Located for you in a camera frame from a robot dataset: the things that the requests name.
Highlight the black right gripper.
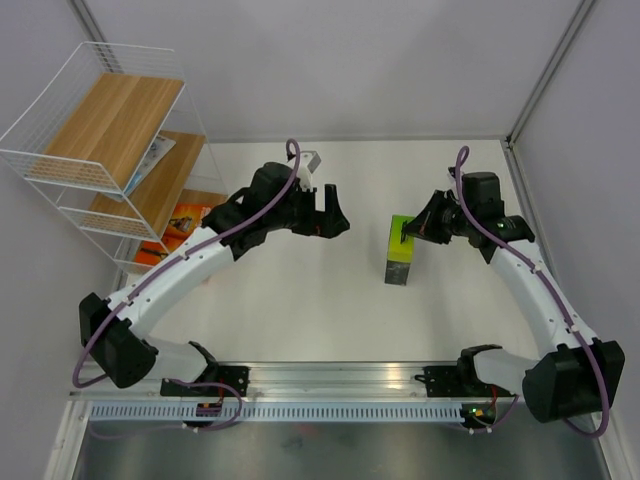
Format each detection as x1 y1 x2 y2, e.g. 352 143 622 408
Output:
402 190 476 245

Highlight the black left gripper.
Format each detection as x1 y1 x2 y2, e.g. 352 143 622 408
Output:
266 182 349 240

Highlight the black green razor box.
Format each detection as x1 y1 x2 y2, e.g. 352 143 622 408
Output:
384 215 414 286

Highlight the orange Gillette Fusion5 razor box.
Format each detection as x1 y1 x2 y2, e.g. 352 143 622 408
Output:
164 203 211 240

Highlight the white Gillette SkinGuard razor pack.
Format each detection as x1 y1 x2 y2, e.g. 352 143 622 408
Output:
124 135 176 196

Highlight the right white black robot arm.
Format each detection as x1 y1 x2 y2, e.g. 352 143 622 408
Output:
402 172 625 429

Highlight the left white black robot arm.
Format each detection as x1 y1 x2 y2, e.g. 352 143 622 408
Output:
79 162 350 396

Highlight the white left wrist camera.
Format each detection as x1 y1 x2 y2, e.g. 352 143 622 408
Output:
296 150 321 192

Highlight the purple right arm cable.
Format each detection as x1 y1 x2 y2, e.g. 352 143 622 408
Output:
447 145 614 439

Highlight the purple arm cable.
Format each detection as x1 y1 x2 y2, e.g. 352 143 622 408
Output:
447 145 614 439
72 138 304 441

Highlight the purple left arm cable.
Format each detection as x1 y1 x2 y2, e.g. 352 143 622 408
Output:
72 138 304 441

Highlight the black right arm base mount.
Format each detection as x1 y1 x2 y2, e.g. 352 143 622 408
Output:
412 363 514 400

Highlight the aluminium table rail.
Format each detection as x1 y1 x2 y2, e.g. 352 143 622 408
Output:
67 359 614 401

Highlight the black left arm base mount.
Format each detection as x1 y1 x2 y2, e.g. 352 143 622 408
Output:
160 364 250 398

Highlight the white wire wooden shelf rack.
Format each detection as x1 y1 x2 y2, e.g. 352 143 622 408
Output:
1 42 227 274

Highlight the aluminium corner frame post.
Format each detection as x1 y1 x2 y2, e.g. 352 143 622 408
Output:
504 0 599 150

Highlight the white slotted cable duct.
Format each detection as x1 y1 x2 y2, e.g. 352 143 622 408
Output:
90 401 463 423

